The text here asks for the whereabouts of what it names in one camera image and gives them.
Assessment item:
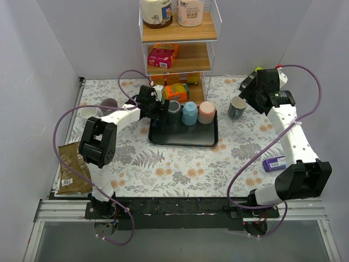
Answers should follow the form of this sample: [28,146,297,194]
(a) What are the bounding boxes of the dark grey mug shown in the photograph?
[167,100,182,124]

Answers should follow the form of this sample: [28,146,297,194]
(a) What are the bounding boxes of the slate blue mug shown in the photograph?
[228,96,248,120]

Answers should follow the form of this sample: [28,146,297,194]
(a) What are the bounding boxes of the lavender purple mug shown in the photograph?
[100,98,118,116]

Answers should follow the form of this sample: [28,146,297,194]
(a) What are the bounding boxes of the white and blue mug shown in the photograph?
[80,107,100,119]

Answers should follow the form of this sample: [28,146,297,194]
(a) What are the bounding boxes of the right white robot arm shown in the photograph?
[239,68,332,217]

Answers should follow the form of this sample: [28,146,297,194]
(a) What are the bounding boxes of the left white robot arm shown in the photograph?
[79,85,169,218]

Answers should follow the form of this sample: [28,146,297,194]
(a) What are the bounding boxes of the light blue faceted mug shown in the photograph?
[182,102,198,126]

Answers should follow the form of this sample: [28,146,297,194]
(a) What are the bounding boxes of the pink mug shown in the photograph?
[197,101,216,124]

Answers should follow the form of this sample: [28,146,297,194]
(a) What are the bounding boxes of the black serving tray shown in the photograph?
[148,112,219,147]

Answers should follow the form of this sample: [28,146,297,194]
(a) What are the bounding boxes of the black green razor box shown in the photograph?
[249,67,263,79]

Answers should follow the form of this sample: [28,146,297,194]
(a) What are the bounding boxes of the orange green sponge pack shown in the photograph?
[162,83,190,102]

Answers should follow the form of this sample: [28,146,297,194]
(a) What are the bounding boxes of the yellow sponge box left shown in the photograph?
[151,75,165,86]

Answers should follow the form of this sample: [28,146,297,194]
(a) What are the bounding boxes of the yellow sponge box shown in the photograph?
[186,72,201,85]
[151,75,165,86]
[166,74,180,85]

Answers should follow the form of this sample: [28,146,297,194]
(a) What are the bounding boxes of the yellow sponge box middle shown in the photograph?
[166,74,180,85]

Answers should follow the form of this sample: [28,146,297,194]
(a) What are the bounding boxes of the yellow sponge box right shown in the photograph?
[186,72,201,85]

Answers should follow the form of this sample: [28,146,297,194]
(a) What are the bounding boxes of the pink orange sponge box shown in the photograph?
[147,43,179,69]

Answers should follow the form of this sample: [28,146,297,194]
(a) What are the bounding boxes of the floral table mat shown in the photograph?
[64,76,306,198]

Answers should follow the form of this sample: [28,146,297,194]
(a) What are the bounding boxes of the purple white box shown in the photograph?
[262,156,286,172]

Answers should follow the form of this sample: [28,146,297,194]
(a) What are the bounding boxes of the brown cartoon paper roll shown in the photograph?
[140,0,172,29]

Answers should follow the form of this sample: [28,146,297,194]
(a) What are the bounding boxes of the pink cotton tissue roll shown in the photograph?
[177,0,204,27]

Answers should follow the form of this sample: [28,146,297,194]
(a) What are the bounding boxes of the brown paper bag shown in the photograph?
[56,141,93,195]

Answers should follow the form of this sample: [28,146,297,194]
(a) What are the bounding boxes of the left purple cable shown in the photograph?
[52,70,153,246]

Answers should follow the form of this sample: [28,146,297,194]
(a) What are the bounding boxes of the purple cable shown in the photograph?
[226,64,323,238]
[52,70,153,246]

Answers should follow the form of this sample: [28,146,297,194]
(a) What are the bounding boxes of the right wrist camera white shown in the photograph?
[275,65,288,88]

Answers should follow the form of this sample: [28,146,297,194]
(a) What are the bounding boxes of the white wire wooden shelf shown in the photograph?
[139,1,222,105]

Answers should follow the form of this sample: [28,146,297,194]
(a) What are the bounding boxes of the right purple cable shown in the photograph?
[226,64,323,238]

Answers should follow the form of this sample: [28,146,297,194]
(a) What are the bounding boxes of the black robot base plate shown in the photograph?
[85,197,280,231]

